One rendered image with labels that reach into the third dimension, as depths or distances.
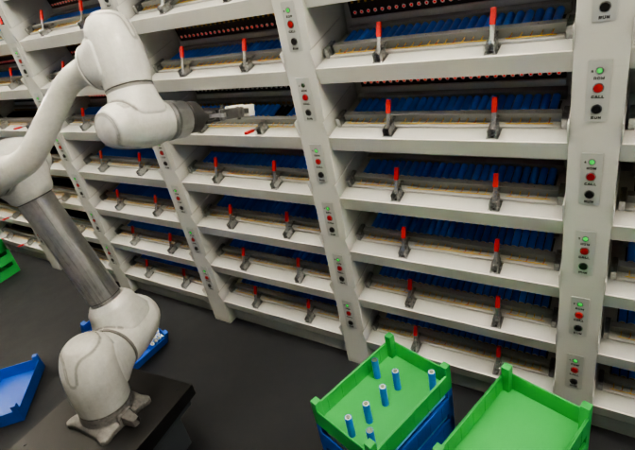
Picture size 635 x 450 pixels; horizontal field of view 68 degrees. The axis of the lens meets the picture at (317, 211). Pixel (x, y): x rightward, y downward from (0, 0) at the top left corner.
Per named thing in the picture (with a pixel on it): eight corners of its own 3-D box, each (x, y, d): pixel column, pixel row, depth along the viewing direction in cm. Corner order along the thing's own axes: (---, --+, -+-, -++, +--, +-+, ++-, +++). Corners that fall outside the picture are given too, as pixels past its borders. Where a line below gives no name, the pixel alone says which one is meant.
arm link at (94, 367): (63, 420, 137) (33, 362, 128) (100, 373, 153) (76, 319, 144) (112, 423, 133) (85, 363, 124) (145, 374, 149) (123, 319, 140)
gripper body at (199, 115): (193, 101, 109) (221, 98, 117) (168, 102, 114) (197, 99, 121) (197, 134, 111) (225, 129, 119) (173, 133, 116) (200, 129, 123)
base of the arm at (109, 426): (113, 452, 131) (107, 438, 129) (65, 426, 142) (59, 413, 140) (162, 404, 145) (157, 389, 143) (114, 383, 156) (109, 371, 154)
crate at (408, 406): (375, 472, 106) (370, 449, 102) (315, 422, 120) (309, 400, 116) (452, 387, 122) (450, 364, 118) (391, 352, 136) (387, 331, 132)
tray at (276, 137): (305, 149, 142) (294, 123, 136) (170, 144, 174) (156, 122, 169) (334, 111, 153) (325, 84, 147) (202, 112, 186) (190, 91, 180)
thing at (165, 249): (199, 268, 206) (183, 247, 197) (114, 248, 238) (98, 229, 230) (225, 233, 217) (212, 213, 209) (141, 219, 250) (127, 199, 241)
